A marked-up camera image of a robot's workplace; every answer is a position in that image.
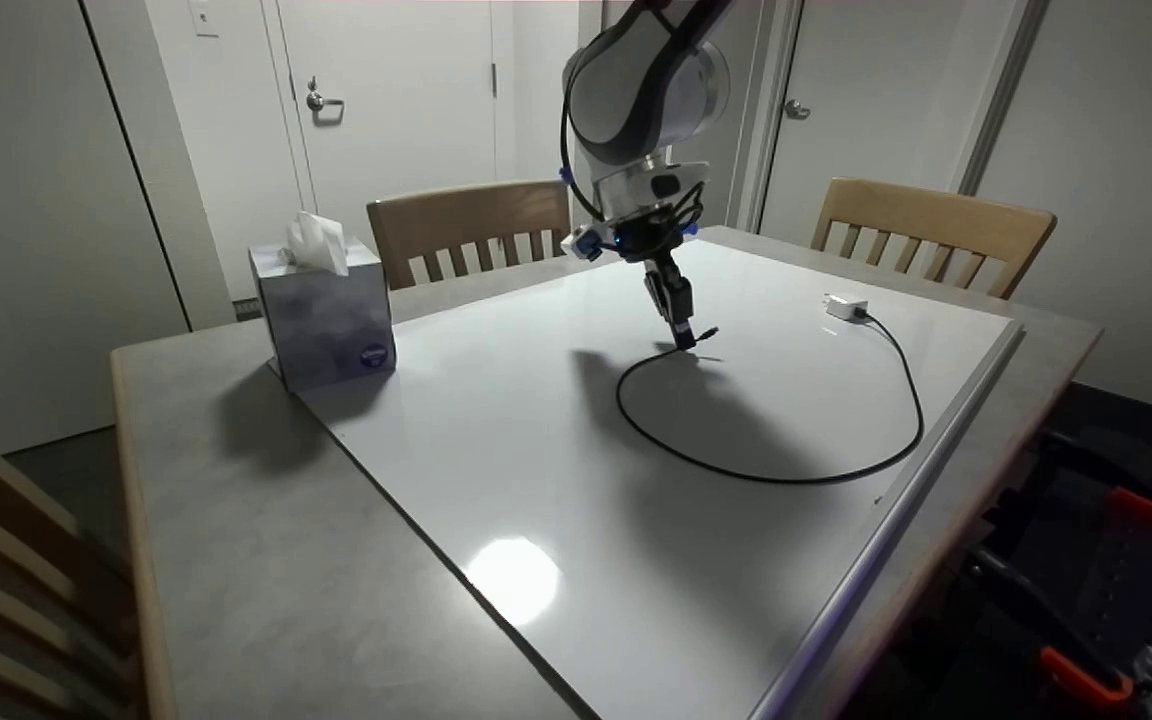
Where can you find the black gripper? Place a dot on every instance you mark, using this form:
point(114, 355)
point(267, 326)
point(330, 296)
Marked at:
point(642, 235)

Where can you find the white power adapter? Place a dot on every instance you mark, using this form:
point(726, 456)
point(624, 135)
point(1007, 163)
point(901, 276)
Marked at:
point(844, 306)

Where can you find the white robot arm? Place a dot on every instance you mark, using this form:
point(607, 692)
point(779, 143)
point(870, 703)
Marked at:
point(629, 96)

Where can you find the white whiteboard panel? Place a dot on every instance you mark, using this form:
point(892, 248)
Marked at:
point(677, 535)

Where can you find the dark wooden chair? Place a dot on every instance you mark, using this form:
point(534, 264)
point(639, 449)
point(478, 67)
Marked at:
point(447, 228)

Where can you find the light wooden chair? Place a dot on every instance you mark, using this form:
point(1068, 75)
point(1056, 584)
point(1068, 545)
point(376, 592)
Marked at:
point(952, 235)

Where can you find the tissue box with tissue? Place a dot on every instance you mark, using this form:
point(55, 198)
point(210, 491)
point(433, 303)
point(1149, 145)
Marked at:
point(327, 306)

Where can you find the wooden chair at left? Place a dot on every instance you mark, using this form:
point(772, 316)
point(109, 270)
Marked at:
point(69, 628)

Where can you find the door lever handle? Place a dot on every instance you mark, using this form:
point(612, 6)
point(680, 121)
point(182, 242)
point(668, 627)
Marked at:
point(322, 110)

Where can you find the orange handled clamp upper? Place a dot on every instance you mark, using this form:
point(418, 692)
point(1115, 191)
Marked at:
point(1130, 504)

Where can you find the orange handled clamp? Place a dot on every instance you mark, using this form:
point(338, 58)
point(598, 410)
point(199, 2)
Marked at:
point(1080, 687)
point(1130, 504)

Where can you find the wall light switch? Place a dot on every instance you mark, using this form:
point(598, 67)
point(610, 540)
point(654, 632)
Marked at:
point(204, 22)

